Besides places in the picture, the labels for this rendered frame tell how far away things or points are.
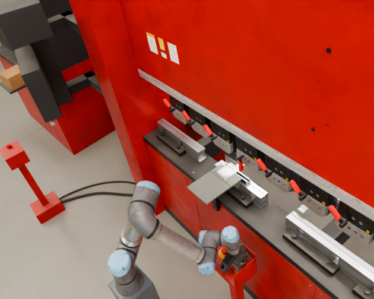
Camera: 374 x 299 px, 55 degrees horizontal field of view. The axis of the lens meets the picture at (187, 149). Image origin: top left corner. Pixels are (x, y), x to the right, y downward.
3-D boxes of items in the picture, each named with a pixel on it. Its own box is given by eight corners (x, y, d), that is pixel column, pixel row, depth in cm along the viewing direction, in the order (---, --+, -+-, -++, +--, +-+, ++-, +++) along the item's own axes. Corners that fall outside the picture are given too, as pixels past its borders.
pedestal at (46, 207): (34, 212, 354) (-9, 149, 300) (58, 198, 363) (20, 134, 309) (41, 224, 340) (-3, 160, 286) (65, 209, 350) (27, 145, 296)
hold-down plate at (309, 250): (282, 237, 189) (282, 234, 187) (289, 231, 191) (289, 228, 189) (332, 276, 169) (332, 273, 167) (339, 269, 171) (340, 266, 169)
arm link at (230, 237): (221, 224, 174) (238, 224, 172) (224, 236, 182) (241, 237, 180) (219, 238, 169) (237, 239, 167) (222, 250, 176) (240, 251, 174)
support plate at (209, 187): (186, 187, 210) (186, 186, 210) (221, 165, 220) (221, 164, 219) (206, 204, 198) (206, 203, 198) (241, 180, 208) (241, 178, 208)
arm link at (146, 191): (112, 258, 192) (130, 198, 154) (120, 234, 203) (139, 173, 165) (133, 265, 193) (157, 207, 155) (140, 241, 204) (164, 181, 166)
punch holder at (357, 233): (334, 226, 155) (338, 200, 144) (346, 215, 158) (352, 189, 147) (367, 248, 145) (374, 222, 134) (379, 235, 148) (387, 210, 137)
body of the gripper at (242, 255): (249, 258, 188) (247, 247, 180) (237, 269, 185) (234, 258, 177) (239, 249, 193) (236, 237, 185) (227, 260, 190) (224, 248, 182)
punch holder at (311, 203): (297, 200, 168) (298, 175, 157) (308, 190, 171) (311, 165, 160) (324, 219, 158) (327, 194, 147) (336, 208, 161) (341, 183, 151)
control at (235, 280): (211, 266, 207) (208, 248, 195) (232, 249, 213) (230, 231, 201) (235, 290, 194) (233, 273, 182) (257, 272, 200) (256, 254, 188)
